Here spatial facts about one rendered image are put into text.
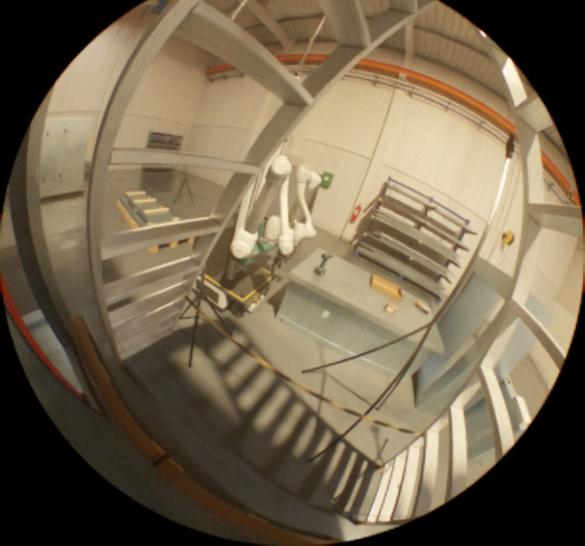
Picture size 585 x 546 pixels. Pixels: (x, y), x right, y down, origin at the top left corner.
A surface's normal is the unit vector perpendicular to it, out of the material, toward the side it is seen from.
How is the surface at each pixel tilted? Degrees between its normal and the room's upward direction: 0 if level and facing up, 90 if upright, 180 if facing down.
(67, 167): 90
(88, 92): 90
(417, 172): 90
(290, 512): 0
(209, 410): 0
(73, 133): 90
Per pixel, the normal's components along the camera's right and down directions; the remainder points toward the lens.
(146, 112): 0.83, 0.45
